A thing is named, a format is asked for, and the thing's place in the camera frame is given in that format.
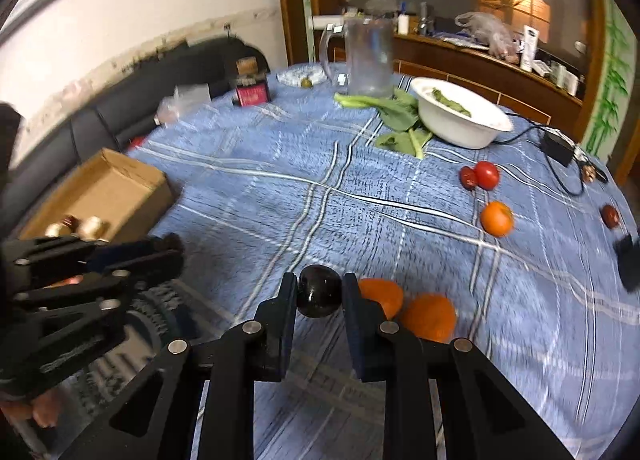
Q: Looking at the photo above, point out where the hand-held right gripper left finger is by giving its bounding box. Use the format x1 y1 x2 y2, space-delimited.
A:
60 271 300 460

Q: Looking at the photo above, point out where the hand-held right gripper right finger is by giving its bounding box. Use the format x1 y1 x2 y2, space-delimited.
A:
341 272 576 460

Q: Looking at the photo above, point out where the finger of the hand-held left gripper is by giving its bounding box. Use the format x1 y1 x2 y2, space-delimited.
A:
0 234 184 274
12 252 185 314

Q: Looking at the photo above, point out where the dark purple plum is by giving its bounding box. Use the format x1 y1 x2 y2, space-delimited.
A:
297 265 345 319

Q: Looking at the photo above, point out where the cardboard box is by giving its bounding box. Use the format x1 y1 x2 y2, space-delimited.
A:
17 147 176 246

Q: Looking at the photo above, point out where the person's left hand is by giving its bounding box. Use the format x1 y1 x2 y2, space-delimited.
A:
0 387 68 430

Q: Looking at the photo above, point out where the orange mandarin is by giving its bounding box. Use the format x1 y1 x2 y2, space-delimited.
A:
480 201 515 238
399 293 458 344
359 278 405 321

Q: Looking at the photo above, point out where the black leather sofa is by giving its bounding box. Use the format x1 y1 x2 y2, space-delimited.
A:
10 37 271 201

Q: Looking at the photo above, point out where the clear plastic bag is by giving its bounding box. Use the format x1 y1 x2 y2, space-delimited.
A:
155 84 211 126

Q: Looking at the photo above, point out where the blue plaid tablecloth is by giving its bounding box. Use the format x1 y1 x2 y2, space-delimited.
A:
60 62 640 460

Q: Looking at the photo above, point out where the green leafy vegetable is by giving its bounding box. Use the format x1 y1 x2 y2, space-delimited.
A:
334 87 421 132
375 126 435 160

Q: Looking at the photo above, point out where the dark jar with cork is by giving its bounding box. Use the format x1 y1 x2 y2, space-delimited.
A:
232 56 272 108

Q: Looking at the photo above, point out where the red tomato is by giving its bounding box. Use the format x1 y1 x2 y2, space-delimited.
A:
474 160 501 191

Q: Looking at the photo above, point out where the white bowl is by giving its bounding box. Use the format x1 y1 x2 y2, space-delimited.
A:
410 76 515 150

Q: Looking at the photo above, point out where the small plate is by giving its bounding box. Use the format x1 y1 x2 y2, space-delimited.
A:
276 66 328 89

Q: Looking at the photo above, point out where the green leaf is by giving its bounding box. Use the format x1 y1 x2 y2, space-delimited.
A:
431 88 473 117

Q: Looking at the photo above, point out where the clear glass pitcher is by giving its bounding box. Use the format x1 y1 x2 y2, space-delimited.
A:
318 0 397 98

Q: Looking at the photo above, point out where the black power adapter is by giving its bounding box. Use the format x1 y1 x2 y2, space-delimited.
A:
542 130 576 167

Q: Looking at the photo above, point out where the black device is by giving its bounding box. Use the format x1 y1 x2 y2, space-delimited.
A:
612 234 640 291

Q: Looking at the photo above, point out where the white tray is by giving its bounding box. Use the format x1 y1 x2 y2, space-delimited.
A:
310 14 346 32

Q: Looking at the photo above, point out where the crumpled plastic bag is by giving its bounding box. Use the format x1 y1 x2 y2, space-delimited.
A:
455 11 518 63

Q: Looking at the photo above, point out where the black cable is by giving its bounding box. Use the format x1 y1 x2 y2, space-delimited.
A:
492 124 608 196

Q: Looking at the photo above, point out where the wooden window frame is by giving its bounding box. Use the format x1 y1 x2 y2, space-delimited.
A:
272 0 640 186

